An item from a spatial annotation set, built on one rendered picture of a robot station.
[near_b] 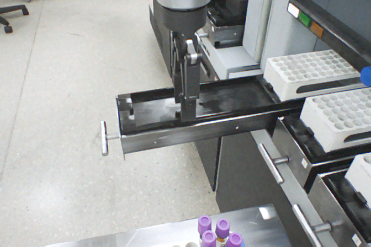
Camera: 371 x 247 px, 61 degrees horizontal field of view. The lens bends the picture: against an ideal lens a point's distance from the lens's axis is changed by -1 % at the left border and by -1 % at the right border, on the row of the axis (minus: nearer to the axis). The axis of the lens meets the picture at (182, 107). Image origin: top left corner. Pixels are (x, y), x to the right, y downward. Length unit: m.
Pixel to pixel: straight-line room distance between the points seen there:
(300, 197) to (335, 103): 0.20
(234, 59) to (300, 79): 0.32
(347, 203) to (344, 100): 0.21
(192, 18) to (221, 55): 0.50
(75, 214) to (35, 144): 0.53
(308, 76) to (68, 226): 1.15
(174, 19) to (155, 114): 0.24
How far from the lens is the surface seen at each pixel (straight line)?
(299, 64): 0.76
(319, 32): 0.65
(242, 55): 1.01
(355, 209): 0.57
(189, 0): 0.49
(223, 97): 0.72
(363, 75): 0.55
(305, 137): 0.65
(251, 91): 0.75
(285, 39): 0.81
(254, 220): 0.51
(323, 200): 0.61
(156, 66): 2.28
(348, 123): 0.64
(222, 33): 1.02
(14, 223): 1.60
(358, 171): 0.58
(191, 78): 0.54
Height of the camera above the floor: 1.25
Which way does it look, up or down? 41 degrees down
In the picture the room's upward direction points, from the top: straight up
